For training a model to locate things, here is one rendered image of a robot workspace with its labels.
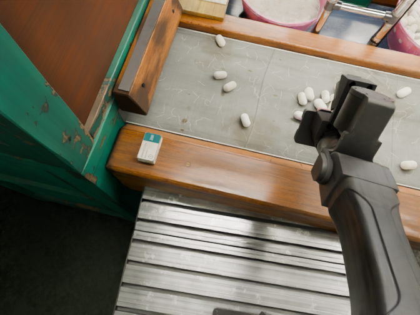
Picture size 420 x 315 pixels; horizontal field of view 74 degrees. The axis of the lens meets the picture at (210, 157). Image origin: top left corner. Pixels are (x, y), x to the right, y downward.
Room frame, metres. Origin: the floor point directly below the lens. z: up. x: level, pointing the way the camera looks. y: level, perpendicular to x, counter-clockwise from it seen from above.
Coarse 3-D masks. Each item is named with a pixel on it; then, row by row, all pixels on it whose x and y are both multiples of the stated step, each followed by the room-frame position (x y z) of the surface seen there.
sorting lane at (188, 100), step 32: (192, 32) 0.56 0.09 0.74; (192, 64) 0.46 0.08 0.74; (224, 64) 0.47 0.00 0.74; (256, 64) 0.48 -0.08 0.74; (288, 64) 0.50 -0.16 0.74; (320, 64) 0.51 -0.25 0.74; (160, 96) 0.35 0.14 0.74; (192, 96) 0.36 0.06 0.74; (224, 96) 0.38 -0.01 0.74; (256, 96) 0.39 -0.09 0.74; (288, 96) 0.40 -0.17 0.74; (320, 96) 0.42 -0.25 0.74; (416, 96) 0.46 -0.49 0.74; (160, 128) 0.27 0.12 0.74; (192, 128) 0.28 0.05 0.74; (224, 128) 0.29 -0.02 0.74; (256, 128) 0.30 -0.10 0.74; (288, 128) 0.32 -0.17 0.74; (416, 128) 0.36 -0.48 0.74; (384, 160) 0.27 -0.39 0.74; (416, 160) 0.28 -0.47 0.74
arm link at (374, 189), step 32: (352, 160) 0.14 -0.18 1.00; (320, 192) 0.11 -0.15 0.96; (352, 192) 0.09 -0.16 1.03; (384, 192) 0.10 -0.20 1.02; (352, 224) 0.06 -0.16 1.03; (384, 224) 0.06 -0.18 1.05; (352, 256) 0.02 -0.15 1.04; (384, 256) 0.03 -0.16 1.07; (352, 288) 0.00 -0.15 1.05; (384, 288) 0.00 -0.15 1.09; (416, 288) 0.00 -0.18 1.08
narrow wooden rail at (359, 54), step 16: (192, 16) 0.58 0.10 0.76; (224, 16) 0.60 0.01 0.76; (208, 32) 0.56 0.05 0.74; (224, 32) 0.56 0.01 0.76; (240, 32) 0.55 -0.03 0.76; (256, 32) 0.56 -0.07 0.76; (272, 32) 0.57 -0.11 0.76; (288, 32) 0.58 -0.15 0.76; (304, 32) 0.58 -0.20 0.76; (288, 48) 0.54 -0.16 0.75; (304, 48) 0.54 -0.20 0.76; (320, 48) 0.54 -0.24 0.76; (336, 48) 0.55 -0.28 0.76; (352, 48) 0.56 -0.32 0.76; (368, 48) 0.56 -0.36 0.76; (352, 64) 0.52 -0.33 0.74; (368, 64) 0.52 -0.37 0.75; (384, 64) 0.52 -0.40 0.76; (400, 64) 0.53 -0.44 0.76; (416, 64) 0.53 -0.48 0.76
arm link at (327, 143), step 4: (328, 132) 0.22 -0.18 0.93; (332, 132) 0.21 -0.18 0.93; (336, 132) 0.21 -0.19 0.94; (340, 132) 0.20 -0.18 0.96; (324, 136) 0.21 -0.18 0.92; (328, 136) 0.21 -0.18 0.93; (332, 136) 0.20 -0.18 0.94; (336, 136) 0.20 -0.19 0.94; (340, 136) 0.20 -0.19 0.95; (320, 140) 0.21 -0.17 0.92; (324, 140) 0.20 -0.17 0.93; (328, 140) 0.20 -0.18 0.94; (332, 140) 0.19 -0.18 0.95; (336, 140) 0.19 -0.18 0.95; (320, 144) 0.20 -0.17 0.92; (324, 144) 0.19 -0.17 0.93; (328, 144) 0.19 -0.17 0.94; (332, 144) 0.18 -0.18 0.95; (320, 148) 0.19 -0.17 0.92; (328, 148) 0.18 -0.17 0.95
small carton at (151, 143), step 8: (144, 136) 0.22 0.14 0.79; (152, 136) 0.23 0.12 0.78; (160, 136) 0.23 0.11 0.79; (144, 144) 0.21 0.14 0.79; (152, 144) 0.21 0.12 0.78; (160, 144) 0.22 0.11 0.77; (144, 152) 0.19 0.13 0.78; (152, 152) 0.19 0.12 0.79; (144, 160) 0.18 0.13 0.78; (152, 160) 0.18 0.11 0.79
